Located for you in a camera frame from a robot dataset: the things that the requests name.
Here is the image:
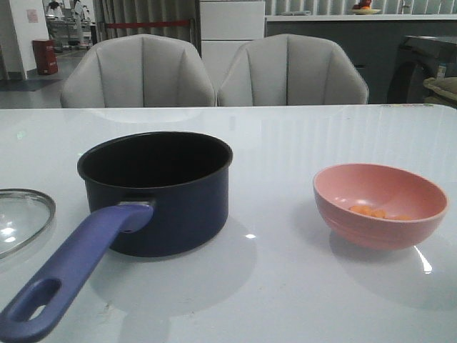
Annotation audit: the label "grey upholstered chair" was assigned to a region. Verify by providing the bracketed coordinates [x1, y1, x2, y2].
[217, 34, 369, 106]
[61, 34, 216, 108]

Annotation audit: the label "dark metal appliance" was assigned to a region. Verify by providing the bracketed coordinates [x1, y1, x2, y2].
[386, 36, 456, 104]

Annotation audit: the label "beige cushion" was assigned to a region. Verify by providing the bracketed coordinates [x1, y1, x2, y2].
[423, 77, 457, 109]

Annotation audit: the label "left grey upholstered chair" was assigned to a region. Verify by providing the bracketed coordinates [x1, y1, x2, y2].
[61, 34, 216, 108]

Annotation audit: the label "orange ham slices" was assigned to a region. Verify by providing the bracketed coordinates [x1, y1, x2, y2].
[349, 205, 413, 221]

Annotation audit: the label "fruit plate on counter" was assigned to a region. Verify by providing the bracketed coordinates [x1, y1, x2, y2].
[351, 0, 381, 15]

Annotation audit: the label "red bin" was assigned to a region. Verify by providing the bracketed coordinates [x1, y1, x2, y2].
[32, 39, 58, 75]

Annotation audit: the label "right grey upholstered chair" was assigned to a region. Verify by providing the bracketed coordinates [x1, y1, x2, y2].
[217, 34, 369, 106]

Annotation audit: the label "pink bowl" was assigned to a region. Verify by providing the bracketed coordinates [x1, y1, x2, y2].
[313, 163, 448, 250]

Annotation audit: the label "grey counter with white top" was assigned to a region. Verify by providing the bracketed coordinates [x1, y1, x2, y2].
[266, 14, 456, 104]

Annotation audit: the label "dark blue saucepan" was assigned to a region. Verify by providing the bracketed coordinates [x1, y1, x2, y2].
[1, 131, 233, 342]

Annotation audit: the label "glass pot lid blue knob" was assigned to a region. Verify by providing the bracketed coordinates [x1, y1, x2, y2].
[1, 189, 56, 259]

